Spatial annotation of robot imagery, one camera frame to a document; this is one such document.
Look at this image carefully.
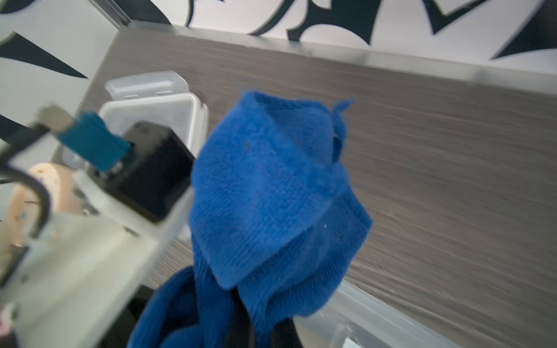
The square clear lunch box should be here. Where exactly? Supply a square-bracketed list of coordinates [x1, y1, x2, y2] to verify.
[294, 281, 458, 347]

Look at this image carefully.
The clear rectangular lunch box lid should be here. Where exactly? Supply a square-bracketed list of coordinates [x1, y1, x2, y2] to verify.
[104, 71, 190, 101]

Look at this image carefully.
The tall rectangular clear lunch box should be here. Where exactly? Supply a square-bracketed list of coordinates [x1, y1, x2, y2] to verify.
[60, 92, 210, 171]

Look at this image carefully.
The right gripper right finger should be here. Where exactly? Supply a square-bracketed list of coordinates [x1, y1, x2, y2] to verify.
[271, 319, 303, 348]

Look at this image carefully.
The blue microfiber cloth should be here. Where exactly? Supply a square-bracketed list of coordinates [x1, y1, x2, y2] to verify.
[129, 91, 372, 347]

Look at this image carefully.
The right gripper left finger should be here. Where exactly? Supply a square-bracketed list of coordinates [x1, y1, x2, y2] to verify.
[223, 291, 255, 348]

